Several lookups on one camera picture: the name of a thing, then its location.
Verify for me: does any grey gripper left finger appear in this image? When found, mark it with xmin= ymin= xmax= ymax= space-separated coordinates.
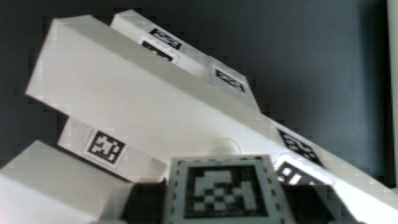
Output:
xmin=122 ymin=182 xmax=168 ymax=224

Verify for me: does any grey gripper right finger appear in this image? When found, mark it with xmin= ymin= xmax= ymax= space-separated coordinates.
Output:
xmin=283 ymin=185 xmax=360 ymax=224

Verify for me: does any white chair leg tagged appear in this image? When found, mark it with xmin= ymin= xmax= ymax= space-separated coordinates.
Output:
xmin=162 ymin=155 xmax=298 ymax=224

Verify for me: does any white chair back frame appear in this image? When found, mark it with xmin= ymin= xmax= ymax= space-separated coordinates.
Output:
xmin=0 ymin=11 xmax=398 ymax=224

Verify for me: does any white chair leg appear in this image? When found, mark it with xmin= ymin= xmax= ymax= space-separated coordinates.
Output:
xmin=210 ymin=58 xmax=257 ymax=104

